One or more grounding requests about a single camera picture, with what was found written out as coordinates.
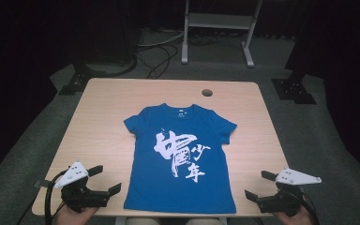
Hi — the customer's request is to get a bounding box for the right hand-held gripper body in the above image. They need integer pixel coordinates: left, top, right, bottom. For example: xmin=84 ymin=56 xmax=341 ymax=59
xmin=256 ymin=167 xmax=323 ymax=218

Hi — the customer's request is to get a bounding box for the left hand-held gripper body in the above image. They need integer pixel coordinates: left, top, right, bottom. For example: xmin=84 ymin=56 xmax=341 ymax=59
xmin=54 ymin=159 xmax=111 ymax=214

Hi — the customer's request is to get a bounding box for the blue printed t-shirt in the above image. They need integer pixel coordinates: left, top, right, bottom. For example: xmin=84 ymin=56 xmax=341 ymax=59
xmin=123 ymin=102 xmax=238 ymax=215

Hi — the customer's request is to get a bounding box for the person's right hand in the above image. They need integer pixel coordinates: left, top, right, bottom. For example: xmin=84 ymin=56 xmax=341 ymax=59
xmin=270 ymin=205 xmax=315 ymax=225

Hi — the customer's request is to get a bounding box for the person's left hand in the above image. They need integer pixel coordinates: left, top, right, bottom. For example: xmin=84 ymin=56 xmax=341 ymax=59
xmin=55 ymin=204 xmax=99 ymax=225

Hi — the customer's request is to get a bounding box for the black tape strip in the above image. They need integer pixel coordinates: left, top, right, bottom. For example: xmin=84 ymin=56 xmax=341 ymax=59
xmin=33 ymin=179 xmax=51 ymax=189

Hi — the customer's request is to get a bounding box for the black stand base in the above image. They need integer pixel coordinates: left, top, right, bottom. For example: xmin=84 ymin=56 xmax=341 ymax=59
xmin=271 ymin=69 xmax=317 ymax=105
xmin=58 ymin=60 xmax=107 ymax=97

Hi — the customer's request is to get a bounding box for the white metal stand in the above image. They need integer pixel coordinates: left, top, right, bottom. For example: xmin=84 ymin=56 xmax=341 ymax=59
xmin=181 ymin=0 xmax=263 ymax=68

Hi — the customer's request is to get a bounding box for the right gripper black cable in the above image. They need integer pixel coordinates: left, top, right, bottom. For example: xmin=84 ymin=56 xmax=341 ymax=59
xmin=298 ymin=187 xmax=322 ymax=225

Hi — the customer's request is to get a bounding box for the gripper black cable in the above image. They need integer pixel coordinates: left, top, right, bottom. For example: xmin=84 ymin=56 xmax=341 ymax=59
xmin=298 ymin=187 xmax=322 ymax=225
xmin=44 ymin=170 xmax=69 ymax=225

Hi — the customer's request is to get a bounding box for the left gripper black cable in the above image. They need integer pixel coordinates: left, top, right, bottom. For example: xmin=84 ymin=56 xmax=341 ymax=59
xmin=44 ymin=170 xmax=69 ymax=225

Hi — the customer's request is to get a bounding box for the thick black floor hose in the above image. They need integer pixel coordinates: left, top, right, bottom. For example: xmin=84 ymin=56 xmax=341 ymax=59
xmin=85 ymin=53 xmax=139 ymax=79

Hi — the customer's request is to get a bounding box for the thin black floor cable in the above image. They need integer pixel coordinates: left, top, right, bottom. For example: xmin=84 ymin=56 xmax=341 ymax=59
xmin=136 ymin=42 xmax=180 ymax=80

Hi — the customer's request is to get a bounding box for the white floor cable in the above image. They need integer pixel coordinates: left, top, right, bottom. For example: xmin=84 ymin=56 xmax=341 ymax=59
xmin=136 ymin=30 xmax=186 ymax=49

